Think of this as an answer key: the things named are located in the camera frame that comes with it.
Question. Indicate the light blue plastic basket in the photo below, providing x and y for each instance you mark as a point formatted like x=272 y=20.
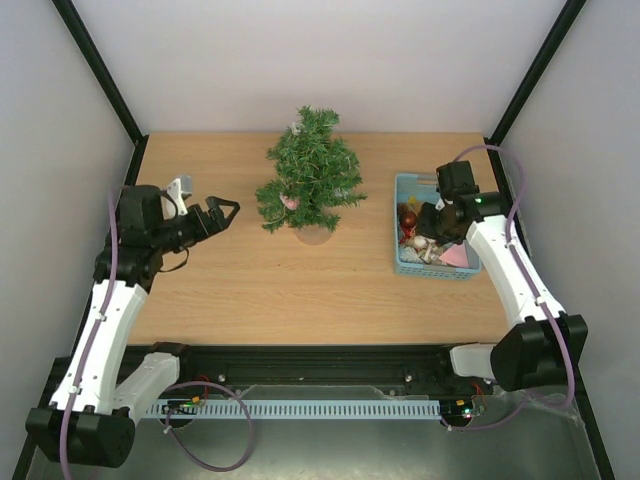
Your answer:
x=416 y=189

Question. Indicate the pink pompom ornament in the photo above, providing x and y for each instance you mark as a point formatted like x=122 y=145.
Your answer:
x=289 y=203

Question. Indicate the pink heart ornament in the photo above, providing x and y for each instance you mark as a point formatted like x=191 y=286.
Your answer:
x=455 y=256

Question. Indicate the wooden tree base disc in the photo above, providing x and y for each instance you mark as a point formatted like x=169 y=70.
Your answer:
x=313 y=235

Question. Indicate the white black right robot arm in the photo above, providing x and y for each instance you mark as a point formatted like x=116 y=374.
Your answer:
x=510 y=280

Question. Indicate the light blue cable duct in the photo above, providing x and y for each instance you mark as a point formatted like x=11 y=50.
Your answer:
x=384 y=409

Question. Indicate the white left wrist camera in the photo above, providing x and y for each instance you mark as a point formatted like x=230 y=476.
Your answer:
x=177 y=192

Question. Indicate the small green christmas tree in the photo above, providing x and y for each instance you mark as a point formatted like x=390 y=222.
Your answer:
x=317 y=167

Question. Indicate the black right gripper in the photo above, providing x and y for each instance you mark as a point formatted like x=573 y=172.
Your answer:
x=427 y=226

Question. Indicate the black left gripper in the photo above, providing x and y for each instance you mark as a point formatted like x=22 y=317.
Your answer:
x=215 y=217

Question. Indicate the white pompom ornament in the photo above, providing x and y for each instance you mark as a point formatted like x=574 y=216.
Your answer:
x=418 y=242

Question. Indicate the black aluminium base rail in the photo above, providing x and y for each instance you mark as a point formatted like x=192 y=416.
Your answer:
x=406 y=369

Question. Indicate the red bauble ornament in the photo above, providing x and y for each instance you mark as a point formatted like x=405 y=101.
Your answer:
x=408 y=220

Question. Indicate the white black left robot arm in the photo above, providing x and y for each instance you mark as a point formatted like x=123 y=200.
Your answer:
x=92 y=416

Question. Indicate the white snowflake ornament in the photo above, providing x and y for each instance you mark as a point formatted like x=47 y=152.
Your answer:
x=409 y=255

